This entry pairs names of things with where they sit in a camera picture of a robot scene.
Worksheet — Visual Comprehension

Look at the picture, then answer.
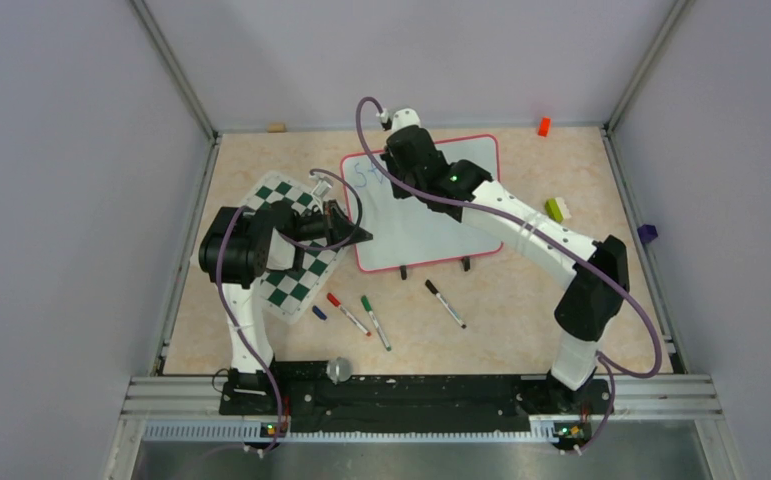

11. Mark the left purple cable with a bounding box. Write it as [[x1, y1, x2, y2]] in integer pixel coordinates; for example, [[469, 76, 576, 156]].
[[215, 168, 364, 455]]

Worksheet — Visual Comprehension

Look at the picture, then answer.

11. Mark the pink framed whiteboard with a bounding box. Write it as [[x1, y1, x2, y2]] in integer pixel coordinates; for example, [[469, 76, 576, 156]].
[[340, 152, 502, 273]]

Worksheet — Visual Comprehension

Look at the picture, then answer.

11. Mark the red marker pen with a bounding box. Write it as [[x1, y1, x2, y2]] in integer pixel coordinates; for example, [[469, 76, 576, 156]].
[[326, 293, 371, 336]]

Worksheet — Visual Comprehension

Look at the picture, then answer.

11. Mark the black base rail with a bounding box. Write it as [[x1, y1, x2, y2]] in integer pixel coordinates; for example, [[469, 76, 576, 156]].
[[219, 361, 610, 434]]

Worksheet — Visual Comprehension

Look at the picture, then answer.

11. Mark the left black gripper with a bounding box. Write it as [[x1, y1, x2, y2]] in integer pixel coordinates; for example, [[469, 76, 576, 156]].
[[290, 199, 372, 248]]

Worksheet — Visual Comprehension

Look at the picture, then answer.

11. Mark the blue marker cap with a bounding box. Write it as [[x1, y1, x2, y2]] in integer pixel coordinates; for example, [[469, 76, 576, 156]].
[[312, 306, 328, 321]]

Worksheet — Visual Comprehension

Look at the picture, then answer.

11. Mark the purple cable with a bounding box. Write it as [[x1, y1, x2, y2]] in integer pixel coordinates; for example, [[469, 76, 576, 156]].
[[215, 168, 364, 455], [355, 96, 664, 455]]

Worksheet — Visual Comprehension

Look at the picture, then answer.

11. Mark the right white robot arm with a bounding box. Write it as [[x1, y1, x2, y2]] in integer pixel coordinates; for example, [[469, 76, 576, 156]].
[[377, 108, 629, 412]]

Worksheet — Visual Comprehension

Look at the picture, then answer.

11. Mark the orange toy block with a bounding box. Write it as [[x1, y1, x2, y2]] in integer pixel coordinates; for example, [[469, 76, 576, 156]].
[[537, 117, 552, 137]]

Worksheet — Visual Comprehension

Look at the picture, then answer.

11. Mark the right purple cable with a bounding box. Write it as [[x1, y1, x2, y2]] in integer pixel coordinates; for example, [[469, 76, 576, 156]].
[[355, 96, 664, 455]]

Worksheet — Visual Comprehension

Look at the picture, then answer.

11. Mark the purple toy block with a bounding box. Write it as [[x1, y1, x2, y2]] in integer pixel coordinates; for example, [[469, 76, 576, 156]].
[[637, 224, 659, 245]]

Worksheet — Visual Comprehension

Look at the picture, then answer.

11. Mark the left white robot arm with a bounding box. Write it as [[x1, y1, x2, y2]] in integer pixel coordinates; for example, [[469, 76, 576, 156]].
[[197, 200, 373, 414]]

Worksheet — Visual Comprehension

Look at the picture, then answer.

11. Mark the black whiteboard stand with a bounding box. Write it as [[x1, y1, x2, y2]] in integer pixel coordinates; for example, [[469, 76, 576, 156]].
[[398, 256, 472, 281]]

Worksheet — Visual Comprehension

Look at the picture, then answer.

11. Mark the green white chess mat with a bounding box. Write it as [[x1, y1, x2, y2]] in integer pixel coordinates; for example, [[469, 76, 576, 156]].
[[241, 171, 346, 325]]

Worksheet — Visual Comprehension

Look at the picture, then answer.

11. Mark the green marker pen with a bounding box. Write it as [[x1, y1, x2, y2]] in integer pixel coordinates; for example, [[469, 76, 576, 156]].
[[361, 295, 392, 352]]

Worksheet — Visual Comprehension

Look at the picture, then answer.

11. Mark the green white toy brick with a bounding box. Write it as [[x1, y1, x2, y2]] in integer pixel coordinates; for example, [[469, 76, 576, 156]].
[[544, 197, 572, 224]]

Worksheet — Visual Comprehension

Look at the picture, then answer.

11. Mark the small wooden block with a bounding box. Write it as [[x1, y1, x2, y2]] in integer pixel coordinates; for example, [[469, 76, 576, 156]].
[[266, 123, 287, 133]]

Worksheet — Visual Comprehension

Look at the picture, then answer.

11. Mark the black marker pen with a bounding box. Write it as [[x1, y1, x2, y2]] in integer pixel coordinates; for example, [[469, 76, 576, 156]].
[[424, 279, 467, 329]]

